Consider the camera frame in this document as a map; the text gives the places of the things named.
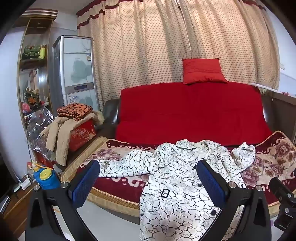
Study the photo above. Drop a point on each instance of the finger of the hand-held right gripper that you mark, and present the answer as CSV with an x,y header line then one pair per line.
x,y
283,191

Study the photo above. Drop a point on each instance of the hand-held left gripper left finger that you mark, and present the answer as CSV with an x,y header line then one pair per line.
x,y
85,183

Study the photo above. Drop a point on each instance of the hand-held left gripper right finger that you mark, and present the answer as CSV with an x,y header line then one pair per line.
x,y
211,183

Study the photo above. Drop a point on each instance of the white cracked-pattern coat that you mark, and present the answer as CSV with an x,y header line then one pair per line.
x,y
180,208

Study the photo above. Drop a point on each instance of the floral red beige blanket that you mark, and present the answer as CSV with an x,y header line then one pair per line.
x,y
272,160

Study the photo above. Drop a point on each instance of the blue container with yellow lid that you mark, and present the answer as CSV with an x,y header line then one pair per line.
x,y
47,180

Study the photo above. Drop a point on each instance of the red box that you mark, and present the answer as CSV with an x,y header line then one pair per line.
x,y
83,136

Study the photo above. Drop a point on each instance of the beige padded jacket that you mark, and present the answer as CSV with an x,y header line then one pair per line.
x,y
60,136

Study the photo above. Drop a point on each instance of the white router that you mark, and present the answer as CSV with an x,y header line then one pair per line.
x,y
24,184

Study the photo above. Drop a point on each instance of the clear plastic wrap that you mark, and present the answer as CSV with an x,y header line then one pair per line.
x,y
39,134

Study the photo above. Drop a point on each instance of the orange black patterned cloth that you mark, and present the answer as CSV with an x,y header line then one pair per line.
x,y
74,111

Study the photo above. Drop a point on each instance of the wooden media stand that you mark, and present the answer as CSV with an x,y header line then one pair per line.
x,y
16,208

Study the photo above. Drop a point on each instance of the dark leather sofa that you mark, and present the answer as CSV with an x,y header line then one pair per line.
x,y
109,111

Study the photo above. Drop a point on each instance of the red sofa cover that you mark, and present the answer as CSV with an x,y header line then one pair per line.
x,y
185,111

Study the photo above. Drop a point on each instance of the silver set-top box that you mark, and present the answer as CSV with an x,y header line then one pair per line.
x,y
4,204

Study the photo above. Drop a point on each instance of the pink ornament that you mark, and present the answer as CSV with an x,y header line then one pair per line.
x,y
26,107

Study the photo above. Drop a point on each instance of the artificial flower arrangement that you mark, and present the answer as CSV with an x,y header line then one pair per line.
x,y
32,97

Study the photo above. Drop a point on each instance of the white ledge panel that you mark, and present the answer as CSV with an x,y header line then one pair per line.
x,y
268,88

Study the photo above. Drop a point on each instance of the wooden display cabinet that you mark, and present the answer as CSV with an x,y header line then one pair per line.
x,y
42,78

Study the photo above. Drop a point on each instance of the red cushion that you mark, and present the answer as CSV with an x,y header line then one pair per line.
x,y
202,70

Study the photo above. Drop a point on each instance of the standing air conditioner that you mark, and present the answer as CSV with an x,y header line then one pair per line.
x,y
76,69

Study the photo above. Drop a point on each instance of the yellow bottle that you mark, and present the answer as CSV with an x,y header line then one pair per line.
x,y
42,52

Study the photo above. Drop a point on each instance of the green ornament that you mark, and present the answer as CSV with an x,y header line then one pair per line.
x,y
31,51

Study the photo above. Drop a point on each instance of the beige dotted curtain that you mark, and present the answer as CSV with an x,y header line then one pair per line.
x,y
143,51

